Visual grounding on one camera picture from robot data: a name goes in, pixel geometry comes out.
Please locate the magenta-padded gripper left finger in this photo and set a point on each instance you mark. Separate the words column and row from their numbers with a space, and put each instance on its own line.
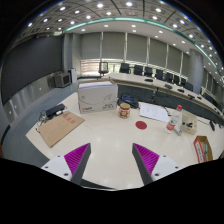
column 77, row 159

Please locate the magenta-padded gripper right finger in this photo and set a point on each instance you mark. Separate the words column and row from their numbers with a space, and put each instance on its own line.
column 146, row 159

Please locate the clear red-capped water bottle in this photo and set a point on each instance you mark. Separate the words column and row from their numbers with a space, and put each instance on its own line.
column 173, row 122

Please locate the flat round red coaster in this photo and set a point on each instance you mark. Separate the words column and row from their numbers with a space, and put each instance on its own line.
column 141, row 125

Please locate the brown cardboard envelope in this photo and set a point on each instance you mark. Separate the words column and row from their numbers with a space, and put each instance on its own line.
column 59, row 128

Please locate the white remote control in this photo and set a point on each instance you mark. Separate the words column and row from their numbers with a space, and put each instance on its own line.
column 178, row 131

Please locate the printed white paper sheet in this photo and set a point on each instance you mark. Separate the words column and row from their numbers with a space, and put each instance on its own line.
column 153, row 111

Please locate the red and white mug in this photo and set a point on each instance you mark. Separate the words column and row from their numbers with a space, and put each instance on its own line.
column 124, row 111

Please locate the red and brown cardboard box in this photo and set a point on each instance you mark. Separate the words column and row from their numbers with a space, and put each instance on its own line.
column 200, row 150

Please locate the black flat device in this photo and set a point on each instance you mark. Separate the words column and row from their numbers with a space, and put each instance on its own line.
column 55, row 109

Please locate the white desk organizer box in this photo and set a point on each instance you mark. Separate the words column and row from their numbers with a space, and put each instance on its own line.
column 189, row 124

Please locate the white copy paper carton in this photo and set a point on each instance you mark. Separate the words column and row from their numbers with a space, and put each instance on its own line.
column 97, row 98

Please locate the long curved conference desk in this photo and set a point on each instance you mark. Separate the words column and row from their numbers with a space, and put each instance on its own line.
column 146, row 90

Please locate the grey monitor on cart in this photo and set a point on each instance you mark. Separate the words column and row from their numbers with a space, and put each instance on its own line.
column 62, row 80

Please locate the row of black office chairs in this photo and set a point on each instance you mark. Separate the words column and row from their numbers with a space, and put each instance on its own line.
column 138, row 69

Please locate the single black office chair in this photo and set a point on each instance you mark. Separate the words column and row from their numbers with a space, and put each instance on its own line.
column 103, row 67

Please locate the recessed ceiling lights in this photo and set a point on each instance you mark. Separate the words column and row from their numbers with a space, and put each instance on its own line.
column 100, row 5

